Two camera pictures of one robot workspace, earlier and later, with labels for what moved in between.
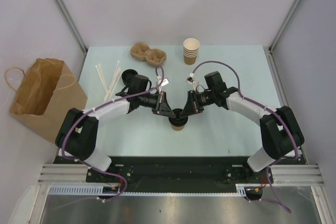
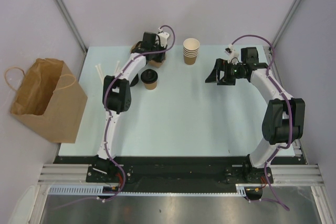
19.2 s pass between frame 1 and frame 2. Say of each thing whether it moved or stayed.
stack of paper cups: stayed
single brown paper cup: moved
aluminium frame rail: stayed
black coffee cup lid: moved
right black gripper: moved
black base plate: stayed
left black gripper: moved
